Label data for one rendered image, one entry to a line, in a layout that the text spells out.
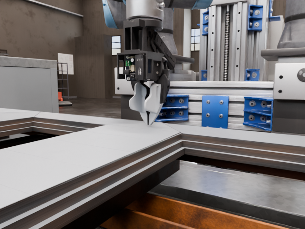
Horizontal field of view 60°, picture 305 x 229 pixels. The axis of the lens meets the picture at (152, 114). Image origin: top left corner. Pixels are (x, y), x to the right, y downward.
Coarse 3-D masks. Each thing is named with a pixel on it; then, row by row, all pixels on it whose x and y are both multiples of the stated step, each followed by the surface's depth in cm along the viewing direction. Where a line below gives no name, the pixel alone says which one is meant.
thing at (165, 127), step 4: (108, 124) 60; (112, 124) 60; (116, 124) 60; (120, 124) 60; (124, 124) 60; (128, 124) 60; (132, 124) 60; (136, 124) 60; (140, 124) 60; (144, 124) 60; (152, 124) 60; (156, 124) 60; (160, 124) 60; (144, 128) 55; (148, 128) 55; (152, 128) 55; (156, 128) 55; (160, 128) 55; (164, 128) 55; (168, 128) 55; (172, 128) 55; (180, 132) 51
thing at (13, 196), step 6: (0, 186) 25; (6, 186) 25; (0, 192) 24; (6, 192) 24; (12, 192) 24; (18, 192) 24; (24, 192) 24; (0, 198) 23; (6, 198) 23; (12, 198) 23; (18, 198) 23; (24, 198) 23; (0, 204) 22; (6, 204) 22
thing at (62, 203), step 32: (0, 128) 65; (32, 128) 71; (64, 128) 66; (128, 160) 36; (160, 160) 42; (256, 160) 43; (288, 160) 41; (64, 192) 27; (96, 192) 30; (0, 224) 21; (32, 224) 23; (64, 224) 25
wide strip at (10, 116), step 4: (12, 112) 83; (16, 112) 83; (20, 112) 83; (24, 112) 83; (28, 112) 83; (32, 112) 83; (36, 112) 83; (0, 116) 74; (4, 116) 74; (8, 116) 74; (12, 116) 74; (16, 116) 74; (20, 116) 74; (24, 116) 74; (28, 116) 74; (32, 116) 74; (0, 120) 66; (4, 120) 66
